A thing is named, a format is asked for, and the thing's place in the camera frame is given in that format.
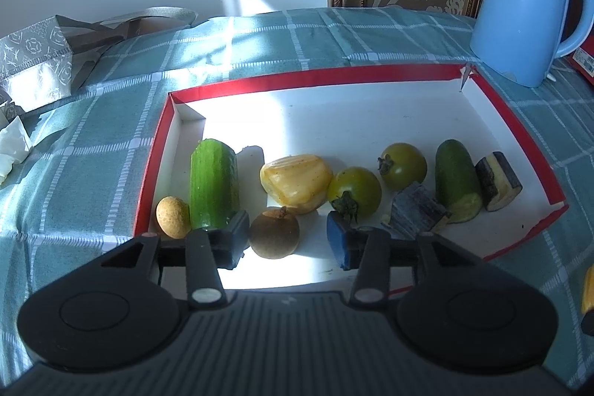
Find split sugarcane piece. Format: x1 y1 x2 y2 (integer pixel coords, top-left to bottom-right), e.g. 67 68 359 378
474 151 523 212

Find red shallow cardboard tray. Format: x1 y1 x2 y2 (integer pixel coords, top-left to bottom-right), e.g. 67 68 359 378
134 63 569 295

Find brown longan with stem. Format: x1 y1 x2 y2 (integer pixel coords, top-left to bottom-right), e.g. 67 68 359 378
249 206 300 260

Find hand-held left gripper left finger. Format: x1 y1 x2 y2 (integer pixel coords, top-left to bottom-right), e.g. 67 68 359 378
101 210 250 310

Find teal checkered tablecloth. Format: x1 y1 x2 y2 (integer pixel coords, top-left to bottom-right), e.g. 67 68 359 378
0 6 594 380

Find crumpled white tissues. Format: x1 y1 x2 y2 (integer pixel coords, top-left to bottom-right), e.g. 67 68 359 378
0 115 33 184

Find red flat box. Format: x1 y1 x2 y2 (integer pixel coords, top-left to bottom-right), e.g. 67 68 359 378
571 38 594 87

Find short cucumber piece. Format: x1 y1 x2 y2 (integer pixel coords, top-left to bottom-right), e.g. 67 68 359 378
435 139 484 225

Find green tomato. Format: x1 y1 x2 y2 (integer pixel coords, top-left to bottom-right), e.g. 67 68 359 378
378 142 428 192
327 166 382 224

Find long cucumber half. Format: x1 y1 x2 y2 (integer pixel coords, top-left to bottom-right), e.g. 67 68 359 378
189 138 241 232

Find blue electric kettle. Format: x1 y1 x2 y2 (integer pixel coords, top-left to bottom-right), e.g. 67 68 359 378
469 0 594 89

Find round sugarcane piece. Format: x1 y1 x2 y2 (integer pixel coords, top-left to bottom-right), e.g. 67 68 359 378
382 181 452 242

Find grey patterned tote bag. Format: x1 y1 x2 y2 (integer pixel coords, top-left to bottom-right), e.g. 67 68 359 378
0 7 198 115

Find small tan potato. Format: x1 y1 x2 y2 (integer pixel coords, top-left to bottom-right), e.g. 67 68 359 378
156 196 191 239

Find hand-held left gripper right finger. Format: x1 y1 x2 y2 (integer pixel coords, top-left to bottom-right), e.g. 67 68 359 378
326 212 482 307

